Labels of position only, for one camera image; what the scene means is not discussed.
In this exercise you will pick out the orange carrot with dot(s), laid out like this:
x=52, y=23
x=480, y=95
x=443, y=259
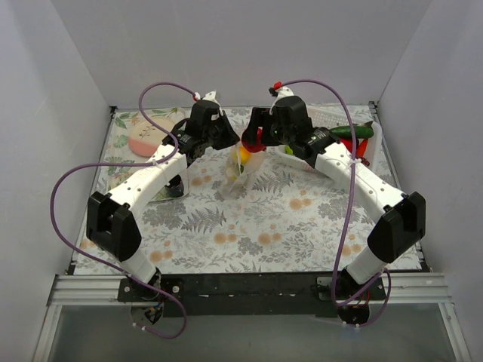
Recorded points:
x=362, y=147

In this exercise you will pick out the dark blue cup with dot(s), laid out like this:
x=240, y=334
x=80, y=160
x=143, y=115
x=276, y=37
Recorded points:
x=175, y=188

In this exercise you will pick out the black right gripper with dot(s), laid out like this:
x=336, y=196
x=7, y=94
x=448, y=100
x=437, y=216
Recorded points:
x=255, y=123

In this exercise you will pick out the red apple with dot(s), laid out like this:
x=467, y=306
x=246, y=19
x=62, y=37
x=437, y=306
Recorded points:
x=256, y=146

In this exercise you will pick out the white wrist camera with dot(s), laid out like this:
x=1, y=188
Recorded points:
x=278, y=91
x=210, y=96

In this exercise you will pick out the leaf pattern tray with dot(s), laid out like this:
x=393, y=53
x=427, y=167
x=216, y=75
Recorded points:
x=116, y=148

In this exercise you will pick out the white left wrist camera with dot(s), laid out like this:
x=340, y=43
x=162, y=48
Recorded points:
x=210, y=96

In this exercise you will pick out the red bell pepper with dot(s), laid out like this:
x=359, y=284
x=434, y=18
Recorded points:
x=347, y=143

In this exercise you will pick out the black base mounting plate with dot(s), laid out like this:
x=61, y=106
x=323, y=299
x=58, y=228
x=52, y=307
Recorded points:
x=279, y=293

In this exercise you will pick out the floral table mat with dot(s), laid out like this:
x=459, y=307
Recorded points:
x=284, y=220

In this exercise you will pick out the clear zip top bag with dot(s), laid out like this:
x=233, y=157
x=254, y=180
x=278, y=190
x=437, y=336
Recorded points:
x=236, y=175

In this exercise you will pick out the yellow orange mango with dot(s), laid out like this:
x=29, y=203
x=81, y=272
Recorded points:
x=242, y=155

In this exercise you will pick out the green apple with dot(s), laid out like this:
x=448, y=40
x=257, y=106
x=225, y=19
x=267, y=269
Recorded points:
x=288, y=150

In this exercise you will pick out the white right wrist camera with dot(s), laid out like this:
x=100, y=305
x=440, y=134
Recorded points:
x=278, y=91

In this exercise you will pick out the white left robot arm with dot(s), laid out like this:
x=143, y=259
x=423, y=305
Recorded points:
x=112, y=218

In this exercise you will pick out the aluminium frame rail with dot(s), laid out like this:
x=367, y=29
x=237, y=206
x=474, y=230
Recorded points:
x=407, y=288

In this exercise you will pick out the green cucumber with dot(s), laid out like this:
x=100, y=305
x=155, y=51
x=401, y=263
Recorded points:
x=360, y=131

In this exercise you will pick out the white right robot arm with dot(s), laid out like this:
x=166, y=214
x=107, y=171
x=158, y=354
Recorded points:
x=400, y=218

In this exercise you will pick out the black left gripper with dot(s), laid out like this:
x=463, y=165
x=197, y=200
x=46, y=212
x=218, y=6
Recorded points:
x=226, y=133

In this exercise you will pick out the pink white round plate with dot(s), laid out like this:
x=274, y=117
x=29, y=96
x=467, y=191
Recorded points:
x=144, y=138

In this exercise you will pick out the white plastic basket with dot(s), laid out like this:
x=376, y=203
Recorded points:
x=334, y=116

